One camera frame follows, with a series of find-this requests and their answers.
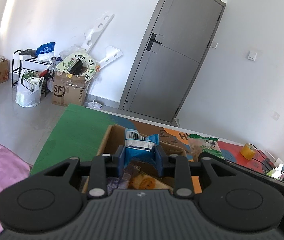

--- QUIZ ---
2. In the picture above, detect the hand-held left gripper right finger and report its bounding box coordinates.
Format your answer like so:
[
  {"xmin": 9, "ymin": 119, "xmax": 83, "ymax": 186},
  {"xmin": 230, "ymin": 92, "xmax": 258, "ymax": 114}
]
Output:
[{"xmin": 156, "ymin": 146, "xmax": 235, "ymax": 198}]

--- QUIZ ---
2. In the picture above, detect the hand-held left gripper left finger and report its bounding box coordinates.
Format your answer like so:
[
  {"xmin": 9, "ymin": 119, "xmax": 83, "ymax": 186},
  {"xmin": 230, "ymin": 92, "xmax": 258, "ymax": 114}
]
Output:
[{"xmin": 43, "ymin": 145, "xmax": 126, "ymax": 198}]

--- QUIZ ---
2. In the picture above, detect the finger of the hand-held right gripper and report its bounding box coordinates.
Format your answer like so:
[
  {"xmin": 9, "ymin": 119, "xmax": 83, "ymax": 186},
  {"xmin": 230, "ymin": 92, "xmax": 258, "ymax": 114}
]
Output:
[{"xmin": 199, "ymin": 153, "xmax": 235, "ymax": 172}]

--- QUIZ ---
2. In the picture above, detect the purple white cracker packet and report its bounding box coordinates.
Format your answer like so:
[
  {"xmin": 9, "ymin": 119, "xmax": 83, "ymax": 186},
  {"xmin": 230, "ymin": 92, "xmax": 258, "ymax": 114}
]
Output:
[{"xmin": 107, "ymin": 165, "xmax": 139, "ymax": 190}]

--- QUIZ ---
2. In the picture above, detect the blue white snack packet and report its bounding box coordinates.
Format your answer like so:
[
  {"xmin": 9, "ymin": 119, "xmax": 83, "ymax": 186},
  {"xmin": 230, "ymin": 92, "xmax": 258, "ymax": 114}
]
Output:
[{"xmin": 124, "ymin": 128, "xmax": 160, "ymax": 170}]

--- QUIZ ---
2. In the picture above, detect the green cartoon snack packet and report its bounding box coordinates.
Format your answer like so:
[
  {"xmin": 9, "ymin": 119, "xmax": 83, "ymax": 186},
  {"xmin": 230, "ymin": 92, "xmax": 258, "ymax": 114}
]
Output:
[{"xmin": 187, "ymin": 134, "xmax": 225, "ymax": 162}]

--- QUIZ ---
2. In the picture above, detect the yellow cracker packet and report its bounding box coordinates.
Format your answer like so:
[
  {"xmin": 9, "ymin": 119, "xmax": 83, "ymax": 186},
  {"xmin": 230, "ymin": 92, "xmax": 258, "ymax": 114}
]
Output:
[{"xmin": 128, "ymin": 174, "xmax": 175, "ymax": 193}]

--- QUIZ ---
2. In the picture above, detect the green white tissue box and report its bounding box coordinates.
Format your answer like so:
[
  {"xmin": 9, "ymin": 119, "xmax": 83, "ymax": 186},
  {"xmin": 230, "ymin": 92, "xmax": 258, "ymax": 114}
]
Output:
[{"xmin": 265, "ymin": 164, "xmax": 284, "ymax": 180}]

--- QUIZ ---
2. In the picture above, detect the yellow tape roll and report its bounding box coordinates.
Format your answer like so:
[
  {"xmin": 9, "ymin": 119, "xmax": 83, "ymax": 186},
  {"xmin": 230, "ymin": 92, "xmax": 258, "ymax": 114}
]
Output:
[{"xmin": 240, "ymin": 143, "xmax": 256, "ymax": 160}]

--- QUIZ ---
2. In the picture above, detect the small white floor bag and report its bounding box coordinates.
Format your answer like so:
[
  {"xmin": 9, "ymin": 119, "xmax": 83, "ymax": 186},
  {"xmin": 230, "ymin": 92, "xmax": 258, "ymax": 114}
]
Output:
[{"xmin": 87, "ymin": 99, "xmax": 103, "ymax": 110}]

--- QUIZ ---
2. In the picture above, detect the taped brown shipping box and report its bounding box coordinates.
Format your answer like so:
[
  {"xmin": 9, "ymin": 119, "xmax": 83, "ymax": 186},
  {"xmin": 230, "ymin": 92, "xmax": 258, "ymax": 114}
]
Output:
[{"xmin": 52, "ymin": 70, "xmax": 89, "ymax": 107}]

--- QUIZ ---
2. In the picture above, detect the grey door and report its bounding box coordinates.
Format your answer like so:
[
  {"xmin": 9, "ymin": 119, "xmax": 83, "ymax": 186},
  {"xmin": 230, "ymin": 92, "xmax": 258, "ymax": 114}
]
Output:
[{"xmin": 118, "ymin": 0, "xmax": 226, "ymax": 124}]

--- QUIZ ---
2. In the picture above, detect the short white holed board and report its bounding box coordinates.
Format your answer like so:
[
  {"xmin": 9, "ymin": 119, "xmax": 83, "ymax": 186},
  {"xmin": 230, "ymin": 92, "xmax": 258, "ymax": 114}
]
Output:
[{"xmin": 98, "ymin": 46, "xmax": 123, "ymax": 67}]

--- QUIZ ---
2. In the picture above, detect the panda print toilet seat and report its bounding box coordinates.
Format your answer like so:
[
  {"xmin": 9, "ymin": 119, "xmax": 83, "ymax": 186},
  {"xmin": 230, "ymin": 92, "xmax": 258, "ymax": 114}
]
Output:
[{"xmin": 56, "ymin": 52, "xmax": 97, "ymax": 82}]

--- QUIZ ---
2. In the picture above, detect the white plastic bag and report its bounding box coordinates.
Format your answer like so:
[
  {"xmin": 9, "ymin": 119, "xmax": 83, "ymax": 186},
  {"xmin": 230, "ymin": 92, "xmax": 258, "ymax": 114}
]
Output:
[{"xmin": 15, "ymin": 70, "xmax": 44, "ymax": 108}]

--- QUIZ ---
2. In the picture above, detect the long white holed board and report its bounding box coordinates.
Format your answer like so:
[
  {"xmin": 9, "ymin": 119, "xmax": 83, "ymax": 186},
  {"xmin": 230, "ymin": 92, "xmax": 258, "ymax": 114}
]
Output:
[{"xmin": 81, "ymin": 11, "xmax": 114, "ymax": 53}]

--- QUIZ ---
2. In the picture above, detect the blue white bag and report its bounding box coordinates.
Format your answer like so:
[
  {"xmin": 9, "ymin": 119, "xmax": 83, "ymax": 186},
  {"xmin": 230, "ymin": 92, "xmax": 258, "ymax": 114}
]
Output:
[{"xmin": 36, "ymin": 42, "xmax": 56, "ymax": 62}]

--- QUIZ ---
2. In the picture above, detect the black shoe rack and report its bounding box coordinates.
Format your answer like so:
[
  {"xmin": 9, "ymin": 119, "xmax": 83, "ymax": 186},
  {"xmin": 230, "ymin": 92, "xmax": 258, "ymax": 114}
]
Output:
[{"xmin": 12, "ymin": 51, "xmax": 54, "ymax": 97}]

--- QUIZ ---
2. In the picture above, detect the black cable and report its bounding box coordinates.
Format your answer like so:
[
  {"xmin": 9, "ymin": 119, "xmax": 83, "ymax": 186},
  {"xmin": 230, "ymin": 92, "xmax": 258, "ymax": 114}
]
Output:
[{"xmin": 249, "ymin": 144, "xmax": 284, "ymax": 184}]

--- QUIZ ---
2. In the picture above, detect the black door handle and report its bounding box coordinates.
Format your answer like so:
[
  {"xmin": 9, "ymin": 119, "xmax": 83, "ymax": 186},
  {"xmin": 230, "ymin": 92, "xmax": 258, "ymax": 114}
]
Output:
[{"xmin": 145, "ymin": 33, "xmax": 162, "ymax": 52}]

